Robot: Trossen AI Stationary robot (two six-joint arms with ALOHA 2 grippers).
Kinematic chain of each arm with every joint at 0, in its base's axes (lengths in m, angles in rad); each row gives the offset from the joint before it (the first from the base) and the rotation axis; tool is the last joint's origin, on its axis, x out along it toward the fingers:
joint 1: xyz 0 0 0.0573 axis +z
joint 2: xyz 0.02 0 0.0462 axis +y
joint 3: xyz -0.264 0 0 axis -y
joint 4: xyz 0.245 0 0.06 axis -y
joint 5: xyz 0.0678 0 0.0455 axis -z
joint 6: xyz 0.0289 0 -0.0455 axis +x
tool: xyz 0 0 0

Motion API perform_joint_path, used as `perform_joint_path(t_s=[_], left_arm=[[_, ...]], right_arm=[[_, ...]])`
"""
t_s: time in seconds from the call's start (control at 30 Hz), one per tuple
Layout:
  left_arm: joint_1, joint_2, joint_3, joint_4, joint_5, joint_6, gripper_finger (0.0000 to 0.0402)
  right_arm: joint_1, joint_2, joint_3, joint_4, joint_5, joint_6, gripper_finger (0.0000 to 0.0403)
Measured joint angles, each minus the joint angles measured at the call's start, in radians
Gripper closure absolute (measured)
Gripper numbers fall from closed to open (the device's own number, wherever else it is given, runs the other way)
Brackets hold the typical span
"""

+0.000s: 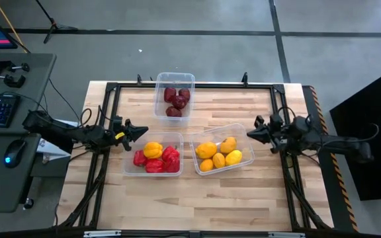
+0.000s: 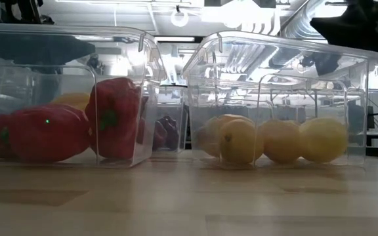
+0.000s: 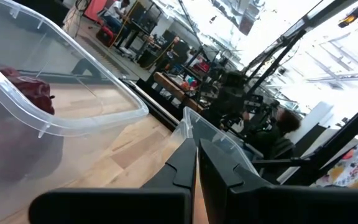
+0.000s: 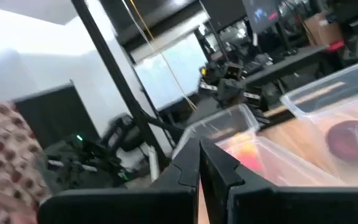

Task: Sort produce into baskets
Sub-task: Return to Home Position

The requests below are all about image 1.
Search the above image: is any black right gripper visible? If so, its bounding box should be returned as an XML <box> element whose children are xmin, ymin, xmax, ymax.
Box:
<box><xmin>246</xmin><ymin>113</ymin><xmax>291</xmax><ymax>155</ymax></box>

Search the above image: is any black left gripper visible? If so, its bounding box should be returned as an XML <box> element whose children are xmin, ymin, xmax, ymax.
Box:
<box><xmin>112</xmin><ymin>115</ymin><xmax>149</xmax><ymax>152</ymax></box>

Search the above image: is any clear plastic bin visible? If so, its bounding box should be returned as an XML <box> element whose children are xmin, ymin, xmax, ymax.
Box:
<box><xmin>189</xmin><ymin>122</ymin><xmax>256</xmax><ymax>176</ymax></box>
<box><xmin>153</xmin><ymin>71</ymin><xmax>196</xmax><ymax>122</ymax></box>
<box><xmin>122</xmin><ymin>132</ymin><xmax>185</xmax><ymax>178</ymax></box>

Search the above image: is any orange-yellow bell pepper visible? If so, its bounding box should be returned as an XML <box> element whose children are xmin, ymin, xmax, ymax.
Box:
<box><xmin>143</xmin><ymin>141</ymin><xmax>164</xmax><ymax>160</ymax></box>

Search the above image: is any red bell pepper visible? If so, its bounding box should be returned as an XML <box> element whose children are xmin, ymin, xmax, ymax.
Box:
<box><xmin>145</xmin><ymin>159</ymin><xmax>166</xmax><ymax>174</ymax></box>
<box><xmin>133</xmin><ymin>149</ymin><xmax>148</xmax><ymax>167</ymax></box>
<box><xmin>164</xmin><ymin>157</ymin><xmax>181</xmax><ymax>173</ymax></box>
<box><xmin>161</xmin><ymin>145</ymin><xmax>181</xmax><ymax>162</ymax></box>

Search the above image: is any yellow pepper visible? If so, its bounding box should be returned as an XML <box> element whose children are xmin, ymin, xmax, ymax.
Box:
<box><xmin>220</xmin><ymin>136</ymin><xmax>238</xmax><ymax>155</ymax></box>

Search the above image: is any yellow lemon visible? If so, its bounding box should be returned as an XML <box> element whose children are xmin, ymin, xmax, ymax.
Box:
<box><xmin>225</xmin><ymin>149</ymin><xmax>243</xmax><ymax>167</ymax></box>

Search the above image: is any dark red apple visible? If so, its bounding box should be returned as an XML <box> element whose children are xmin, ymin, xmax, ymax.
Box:
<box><xmin>171</xmin><ymin>95</ymin><xmax>188</xmax><ymax>110</ymax></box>
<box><xmin>165</xmin><ymin>106</ymin><xmax>183</xmax><ymax>118</ymax></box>
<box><xmin>163</xmin><ymin>87</ymin><xmax>177</xmax><ymax>103</ymax></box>

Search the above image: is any small orange fruit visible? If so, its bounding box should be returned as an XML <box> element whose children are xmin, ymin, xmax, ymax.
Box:
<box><xmin>212</xmin><ymin>152</ymin><xmax>227</xmax><ymax>169</ymax></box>

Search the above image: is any oval orange fruit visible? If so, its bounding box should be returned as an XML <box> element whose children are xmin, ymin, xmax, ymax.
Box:
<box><xmin>199</xmin><ymin>158</ymin><xmax>215</xmax><ymax>173</ymax></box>

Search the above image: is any dark red pepper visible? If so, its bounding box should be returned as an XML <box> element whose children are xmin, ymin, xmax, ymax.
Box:
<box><xmin>178</xmin><ymin>88</ymin><xmax>191</xmax><ymax>102</ymax></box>

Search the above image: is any black angled desk support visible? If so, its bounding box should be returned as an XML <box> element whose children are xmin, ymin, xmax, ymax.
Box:
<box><xmin>40</xmin><ymin>134</ymin><xmax>75</xmax><ymax>153</ymax></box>

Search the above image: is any white paper sheet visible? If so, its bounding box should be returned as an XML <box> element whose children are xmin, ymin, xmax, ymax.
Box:
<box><xmin>36</xmin><ymin>119</ymin><xmax>79</xmax><ymax>163</ymax></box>

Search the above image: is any black orange hazard strip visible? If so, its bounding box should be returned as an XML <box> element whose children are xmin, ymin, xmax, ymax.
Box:
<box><xmin>302</xmin><ymin>85</ymin><xmax>360</xmax><ymax>233</ymax></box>

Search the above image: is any grey desk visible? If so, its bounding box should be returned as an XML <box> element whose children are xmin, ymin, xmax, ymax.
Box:
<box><xmin>0</xmin><ymin>52</ymin><xmax>58</xmax><ymax>214</ymax></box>

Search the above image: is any black panel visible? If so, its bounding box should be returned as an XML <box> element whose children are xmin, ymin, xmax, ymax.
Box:
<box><xmin>329</xmin><ymin>63</ymin><xmax>381</xmax><ymax>202</ymax></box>

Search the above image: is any black computer mouse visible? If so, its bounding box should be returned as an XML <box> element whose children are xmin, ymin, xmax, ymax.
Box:
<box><xmin>3</xmin><ymin>138</ymin><xmax>27</xmax><ymax>169</ymax></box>

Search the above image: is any black tripod stand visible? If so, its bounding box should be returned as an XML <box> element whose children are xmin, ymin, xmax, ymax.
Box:
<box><xmin>33</xmin><ymin>0</ymin><xmax>79</xmax><ymax>44</ymax></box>

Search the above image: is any black c-clamp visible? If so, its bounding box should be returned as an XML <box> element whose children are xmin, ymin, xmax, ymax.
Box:
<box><xmin>0</xmin><ymin>71</ymin><xmax>26</xmax><ymax>89</ymax></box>
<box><xmin>0</xmin><ymin>59</ymin><xmax>31</xmax><ymax>73</ymax></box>

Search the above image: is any yellow pole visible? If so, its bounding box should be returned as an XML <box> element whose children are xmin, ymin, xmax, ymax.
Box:
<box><xmin>0</xmin><ymin>0</ymin><xmax>24</xmax><ymax>46</ymax></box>

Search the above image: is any black aluminium table frame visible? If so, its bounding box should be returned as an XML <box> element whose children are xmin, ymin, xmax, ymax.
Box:
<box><xmin>58</xmin><ymin>81</ymin><xmax>333</xmax><ymax>236</ymax></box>

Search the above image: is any silver metal bracket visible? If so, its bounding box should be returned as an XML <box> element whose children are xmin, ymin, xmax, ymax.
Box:
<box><xmin>83</xmin><ymin>230</ymin><xmax>122</xmax><ymax>238</ymax></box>
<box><xmin>268</xmin><ymin>231</ymin><xmax>306</xmax><ymax>238</ymax></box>

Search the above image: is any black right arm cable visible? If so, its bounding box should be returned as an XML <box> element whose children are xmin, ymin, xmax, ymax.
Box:
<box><xmin>351</xmin><ymin>122</ymin><xmax>380</xmax><ymax>143</ymax></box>

